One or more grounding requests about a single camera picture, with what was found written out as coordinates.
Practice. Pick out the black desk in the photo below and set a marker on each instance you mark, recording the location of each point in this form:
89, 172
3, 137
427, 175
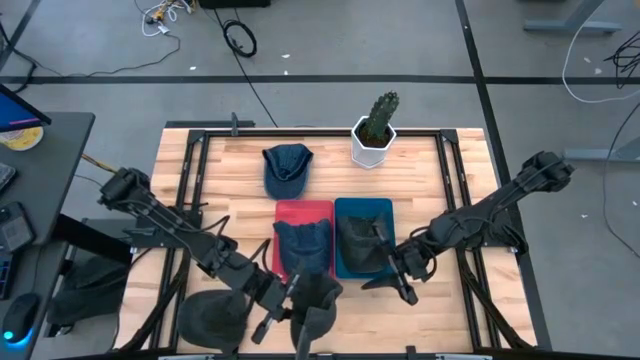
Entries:
55, 165

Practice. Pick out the computer monitor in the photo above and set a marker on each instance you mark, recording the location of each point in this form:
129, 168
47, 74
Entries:
15, 112

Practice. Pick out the red plastic tray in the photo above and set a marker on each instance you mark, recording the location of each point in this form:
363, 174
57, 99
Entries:
300, 210

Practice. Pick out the blue plastic tray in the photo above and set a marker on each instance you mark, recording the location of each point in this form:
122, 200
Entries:
365, 207

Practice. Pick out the black computer mouse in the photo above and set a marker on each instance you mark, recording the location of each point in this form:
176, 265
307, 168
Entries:
20, 317

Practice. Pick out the white hexagonal plant pot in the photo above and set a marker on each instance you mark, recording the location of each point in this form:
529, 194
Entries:
367, 157

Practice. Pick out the blue denim cap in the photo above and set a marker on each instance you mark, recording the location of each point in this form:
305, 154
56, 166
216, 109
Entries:
302, 245
287, 172

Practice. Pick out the black handheld device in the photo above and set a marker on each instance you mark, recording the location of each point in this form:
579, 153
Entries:
15, 227

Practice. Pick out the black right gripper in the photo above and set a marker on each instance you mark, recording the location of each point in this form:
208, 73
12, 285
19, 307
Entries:
412, 262

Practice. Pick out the black bag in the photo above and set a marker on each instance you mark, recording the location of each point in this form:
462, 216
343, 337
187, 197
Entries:
90, 295

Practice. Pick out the black box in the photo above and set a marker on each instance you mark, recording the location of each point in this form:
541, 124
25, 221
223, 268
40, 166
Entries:
235, 3

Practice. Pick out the black metal table frame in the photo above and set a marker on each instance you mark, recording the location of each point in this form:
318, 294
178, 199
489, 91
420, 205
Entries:
320, 133

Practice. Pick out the yellow round bowl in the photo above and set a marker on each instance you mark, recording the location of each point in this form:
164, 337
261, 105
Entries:
22, 141

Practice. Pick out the dark grey cap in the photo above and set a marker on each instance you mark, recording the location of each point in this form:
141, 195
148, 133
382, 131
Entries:
357, 245
215, 320
320, 300

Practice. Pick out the grey table leg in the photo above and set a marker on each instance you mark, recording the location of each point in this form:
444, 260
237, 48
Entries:
600, 154
570, 25

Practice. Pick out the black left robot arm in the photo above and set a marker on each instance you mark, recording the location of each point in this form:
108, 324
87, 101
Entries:
175, 225

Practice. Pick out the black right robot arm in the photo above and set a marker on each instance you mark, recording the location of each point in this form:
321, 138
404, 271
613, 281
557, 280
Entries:
480, 220

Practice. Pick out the green cactus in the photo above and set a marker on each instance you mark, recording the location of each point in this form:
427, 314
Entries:
380, 117

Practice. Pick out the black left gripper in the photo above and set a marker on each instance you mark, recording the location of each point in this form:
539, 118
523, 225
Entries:
276, 299

